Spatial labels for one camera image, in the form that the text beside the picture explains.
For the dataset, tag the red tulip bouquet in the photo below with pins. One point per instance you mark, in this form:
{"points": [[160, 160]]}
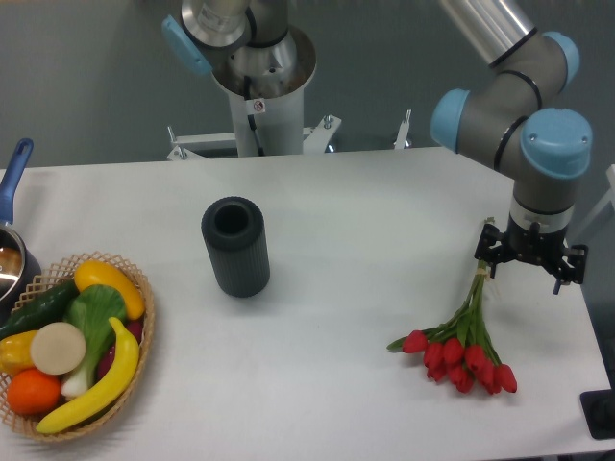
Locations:
{"points": [[460, 349]]}

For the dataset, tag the yellow bell pepper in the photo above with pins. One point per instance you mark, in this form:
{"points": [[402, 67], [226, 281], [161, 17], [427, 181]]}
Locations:
{"points": [[15, 353]]}

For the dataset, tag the black device at table edge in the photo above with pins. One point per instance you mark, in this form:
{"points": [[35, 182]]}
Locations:
{"points": [[598, 410]]}

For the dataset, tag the dark grey ribbed vase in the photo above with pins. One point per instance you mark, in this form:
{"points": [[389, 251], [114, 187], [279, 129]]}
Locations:
{"points": [[233, 229]]}

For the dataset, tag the blue handled saucepan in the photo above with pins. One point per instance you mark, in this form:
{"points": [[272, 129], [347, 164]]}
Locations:
{"points": [[18, 265]]}

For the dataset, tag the woven wicker basket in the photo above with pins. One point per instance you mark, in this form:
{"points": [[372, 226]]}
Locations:
{"points": [[57, 273]]}

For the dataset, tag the yellow banana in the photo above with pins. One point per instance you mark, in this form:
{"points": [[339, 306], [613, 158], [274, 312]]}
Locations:
{"points": [[104, 392]]}

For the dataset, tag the beige round disc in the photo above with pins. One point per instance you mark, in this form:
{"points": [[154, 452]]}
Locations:
{"points": [[58, 348]]}

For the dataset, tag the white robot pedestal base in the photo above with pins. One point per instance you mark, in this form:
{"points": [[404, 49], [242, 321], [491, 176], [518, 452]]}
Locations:
{"points": [[262, 127]]}

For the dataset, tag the green bok choy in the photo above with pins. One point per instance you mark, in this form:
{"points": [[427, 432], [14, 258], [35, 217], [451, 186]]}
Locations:
{"points": [[90, 313]]}

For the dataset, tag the green cucumber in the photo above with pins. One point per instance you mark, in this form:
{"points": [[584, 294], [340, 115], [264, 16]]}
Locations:
{"points": [[49, 307]]}

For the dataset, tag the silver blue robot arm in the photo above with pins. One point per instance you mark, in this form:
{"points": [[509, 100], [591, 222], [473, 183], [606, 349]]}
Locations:
{"points": [[264, 64]]}

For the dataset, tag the orange fruit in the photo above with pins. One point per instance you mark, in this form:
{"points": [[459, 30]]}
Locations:
{"points": [[33, 392]]}

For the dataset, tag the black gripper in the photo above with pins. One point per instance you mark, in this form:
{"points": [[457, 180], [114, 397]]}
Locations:
{"points": [[532, 246]]}

